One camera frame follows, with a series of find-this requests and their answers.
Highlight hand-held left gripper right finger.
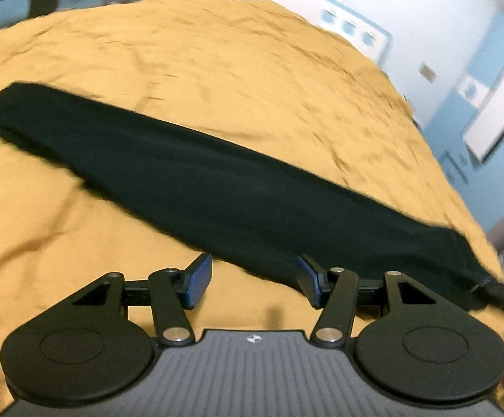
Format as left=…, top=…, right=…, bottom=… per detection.
left=296, top=254, right=437, bottom=348

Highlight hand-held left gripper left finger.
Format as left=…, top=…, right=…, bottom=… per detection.
left=72, top=253, right=213, bottom=348

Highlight black pants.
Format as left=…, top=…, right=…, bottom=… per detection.
left=0, top=82, right=504, bottom=313

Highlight blue wardrobe cabinet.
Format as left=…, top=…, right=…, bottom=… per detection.
left=423, top=9, right=504, bottom=244

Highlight yellow bed blanket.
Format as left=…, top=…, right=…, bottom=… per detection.
left=0, top=0, right=504, bottom=417

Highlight blue and white headboard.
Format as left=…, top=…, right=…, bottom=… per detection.
left=191, top=0, right=394, bottom=64

